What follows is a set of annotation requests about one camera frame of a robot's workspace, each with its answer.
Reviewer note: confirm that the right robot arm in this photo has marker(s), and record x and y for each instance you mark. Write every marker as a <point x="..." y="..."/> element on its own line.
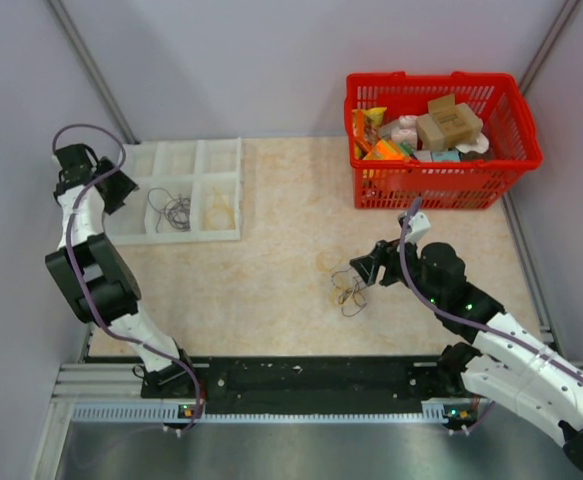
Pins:
<point x="499" y="359"/>

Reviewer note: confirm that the small open cardboard box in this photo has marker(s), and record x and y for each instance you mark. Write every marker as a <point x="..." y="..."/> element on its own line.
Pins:
<point x="442" y="105"/>

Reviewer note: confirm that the brown cardboard box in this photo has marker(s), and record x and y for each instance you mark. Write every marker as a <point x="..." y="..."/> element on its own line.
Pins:
<point x="443" y="132"/>

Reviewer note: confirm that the yellow snack bag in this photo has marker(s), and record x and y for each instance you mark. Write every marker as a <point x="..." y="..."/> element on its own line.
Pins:
<point x="366" y="124"/>

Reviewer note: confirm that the red plastic shopping basket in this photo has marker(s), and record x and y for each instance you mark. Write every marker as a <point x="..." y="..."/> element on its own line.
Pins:
<point x="468" y="176"/>

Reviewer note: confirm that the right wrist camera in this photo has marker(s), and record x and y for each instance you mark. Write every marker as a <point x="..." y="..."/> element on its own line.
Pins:
<point x="417" y="227"/>

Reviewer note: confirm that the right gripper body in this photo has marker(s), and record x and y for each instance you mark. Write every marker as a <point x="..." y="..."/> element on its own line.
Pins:
<point x="392" y="272"/>

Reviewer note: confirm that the white foam compartment tray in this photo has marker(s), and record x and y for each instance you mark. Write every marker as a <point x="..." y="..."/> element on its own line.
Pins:
<point x="189" y="192"/>

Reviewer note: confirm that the pink white package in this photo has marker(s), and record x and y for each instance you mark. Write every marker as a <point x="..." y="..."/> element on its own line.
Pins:
<point x="404" y="130"/>

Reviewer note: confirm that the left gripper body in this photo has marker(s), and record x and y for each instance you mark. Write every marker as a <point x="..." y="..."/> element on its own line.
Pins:
<point x="120" y="187"/>

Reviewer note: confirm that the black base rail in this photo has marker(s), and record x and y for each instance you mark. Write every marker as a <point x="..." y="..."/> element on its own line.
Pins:
<point x="309" y="385"/>

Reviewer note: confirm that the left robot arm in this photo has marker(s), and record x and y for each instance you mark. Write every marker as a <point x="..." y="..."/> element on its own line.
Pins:
<point x="97" y="283"/>

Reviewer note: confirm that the orange snack packet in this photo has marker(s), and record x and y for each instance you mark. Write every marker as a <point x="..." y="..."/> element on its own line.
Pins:
<point x="386" y="150"/>

